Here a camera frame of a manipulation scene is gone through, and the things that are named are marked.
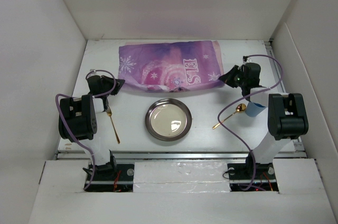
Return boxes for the blue plastic cup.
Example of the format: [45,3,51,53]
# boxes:
[245,102,266,117]

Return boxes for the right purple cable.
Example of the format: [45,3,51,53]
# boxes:
[217,54,284,191]

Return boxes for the aluminium front rail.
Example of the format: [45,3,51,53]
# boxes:
[56,151,307,160]

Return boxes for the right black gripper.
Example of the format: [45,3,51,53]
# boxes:
[219,64,248,88]

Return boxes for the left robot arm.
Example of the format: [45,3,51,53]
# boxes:
[56,73,125,181]

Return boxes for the white foam block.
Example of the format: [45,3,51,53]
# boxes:
[133,161,230,193]

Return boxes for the purple Elsa cloth placemat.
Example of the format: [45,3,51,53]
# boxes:
[118,41,224,93]

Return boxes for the aluminium right side rail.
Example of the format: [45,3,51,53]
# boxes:
[264,42,305,152]

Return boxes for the aluminium rail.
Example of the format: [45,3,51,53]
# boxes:
[264,42,305,152]
[56,151,307,160]

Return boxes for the gold spoon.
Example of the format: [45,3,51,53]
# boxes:
[212,103,247,129]

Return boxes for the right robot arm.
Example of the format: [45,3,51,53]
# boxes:
[219,62,309,180]

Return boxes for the steel plate with cream centre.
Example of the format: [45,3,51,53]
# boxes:
[145,98,193,142]

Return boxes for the gold fork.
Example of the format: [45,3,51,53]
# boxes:
[106,105,120,144]

